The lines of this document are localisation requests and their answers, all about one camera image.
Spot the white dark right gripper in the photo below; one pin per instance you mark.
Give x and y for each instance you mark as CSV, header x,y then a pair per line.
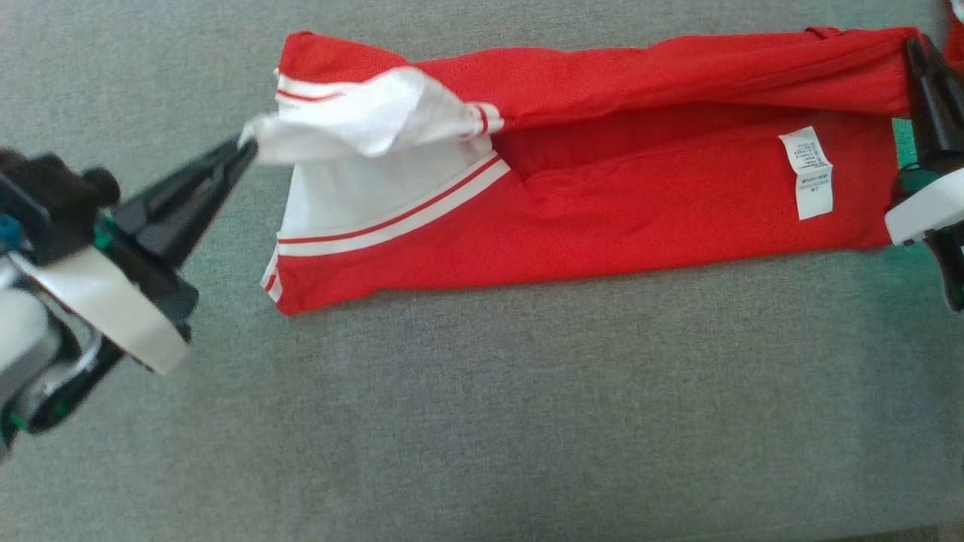
x,y
930,211

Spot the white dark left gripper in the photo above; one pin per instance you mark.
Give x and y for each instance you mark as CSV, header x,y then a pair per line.
x,y
113,301

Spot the red and white shirt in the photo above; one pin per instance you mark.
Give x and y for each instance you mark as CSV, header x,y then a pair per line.
x,y
640,196

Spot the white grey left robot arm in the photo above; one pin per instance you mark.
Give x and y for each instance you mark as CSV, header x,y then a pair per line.
x,y
22,339

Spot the yellow and grey sofa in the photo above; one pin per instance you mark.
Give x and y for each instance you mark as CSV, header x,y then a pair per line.
x,y
482,421

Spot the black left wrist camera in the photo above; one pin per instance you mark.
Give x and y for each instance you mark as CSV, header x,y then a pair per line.
x,y
53,196

